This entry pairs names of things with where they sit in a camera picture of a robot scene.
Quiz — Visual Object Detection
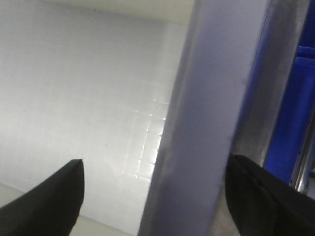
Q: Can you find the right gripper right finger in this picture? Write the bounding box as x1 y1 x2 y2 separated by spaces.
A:
225 155 315 236

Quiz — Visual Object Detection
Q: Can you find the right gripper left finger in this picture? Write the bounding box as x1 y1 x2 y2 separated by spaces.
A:
0 159 85 236

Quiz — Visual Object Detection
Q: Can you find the white plastic tote bin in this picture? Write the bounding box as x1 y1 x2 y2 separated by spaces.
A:
0 0 269 236

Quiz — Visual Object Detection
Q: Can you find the blue bin far right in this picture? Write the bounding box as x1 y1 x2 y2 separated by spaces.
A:
262 47 315 185

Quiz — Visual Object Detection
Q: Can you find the steel shelf front rail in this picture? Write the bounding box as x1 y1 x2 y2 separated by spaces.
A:
231 0 311 166

